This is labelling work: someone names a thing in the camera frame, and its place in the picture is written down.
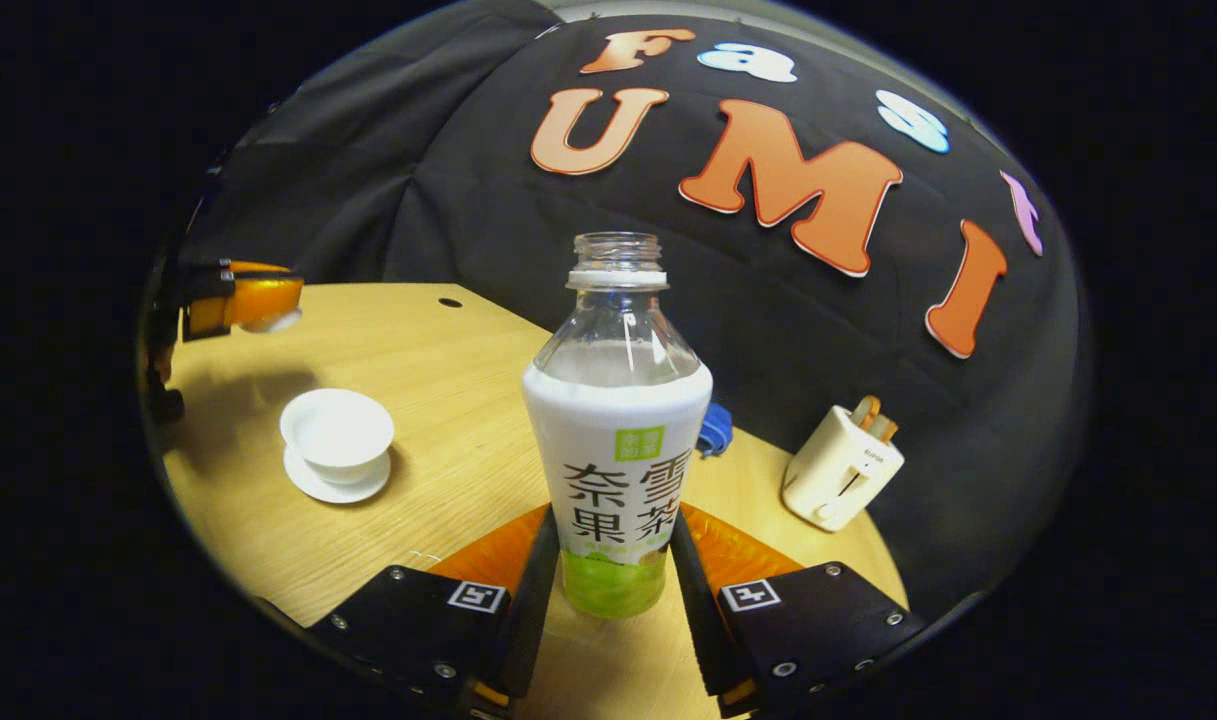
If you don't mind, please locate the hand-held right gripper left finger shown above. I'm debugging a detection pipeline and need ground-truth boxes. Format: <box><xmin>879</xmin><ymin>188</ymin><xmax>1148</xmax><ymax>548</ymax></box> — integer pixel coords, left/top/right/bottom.
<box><xmin>313</xmin><ymin>503</ymin><xmax>561</xmax><ymax>713</ymax></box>

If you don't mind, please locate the white toaster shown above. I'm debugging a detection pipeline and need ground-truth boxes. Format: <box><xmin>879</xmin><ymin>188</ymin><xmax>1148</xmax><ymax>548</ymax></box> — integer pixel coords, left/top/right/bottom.
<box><xmin>780</xmin><ymin>404</ymin><xmax>906</xmax><ymax>533</ymax></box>

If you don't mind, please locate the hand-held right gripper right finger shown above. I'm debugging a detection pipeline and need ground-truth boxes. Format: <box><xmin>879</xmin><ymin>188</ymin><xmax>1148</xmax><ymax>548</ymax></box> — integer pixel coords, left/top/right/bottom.
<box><xmin>668</xmin><ymin>500</ymin><xmax>924</xmax><ymax>716</ymax></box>

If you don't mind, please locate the blue folded towel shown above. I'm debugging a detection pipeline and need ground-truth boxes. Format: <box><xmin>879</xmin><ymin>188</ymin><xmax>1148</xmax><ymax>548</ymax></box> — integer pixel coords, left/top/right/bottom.
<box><xmin>696</xmin><ymin>402</ymin><xmax>735</xmax><ymax>459</ymax></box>

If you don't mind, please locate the clear water bottle white label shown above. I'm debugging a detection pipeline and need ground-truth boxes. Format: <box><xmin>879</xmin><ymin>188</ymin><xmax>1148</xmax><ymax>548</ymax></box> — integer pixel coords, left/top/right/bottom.
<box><xmin>521</xmin><ymin>232</ymin><xmax>715</xmax><ymax>619</ymax></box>

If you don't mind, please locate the white saucer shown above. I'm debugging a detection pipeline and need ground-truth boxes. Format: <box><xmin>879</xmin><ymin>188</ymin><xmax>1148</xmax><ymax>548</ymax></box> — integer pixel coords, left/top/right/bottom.
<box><xmin>283</xmin><ymin>445</ymin><xmax>392</xmax><ymax>505</ymax></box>

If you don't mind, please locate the white teacup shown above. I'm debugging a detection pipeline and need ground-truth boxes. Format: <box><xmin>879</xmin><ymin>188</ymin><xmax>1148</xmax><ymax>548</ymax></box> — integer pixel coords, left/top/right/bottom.
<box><xmin>279</xmin><ymin>388</ymin><xmax>396</xmax><ymax>486</ymax></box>

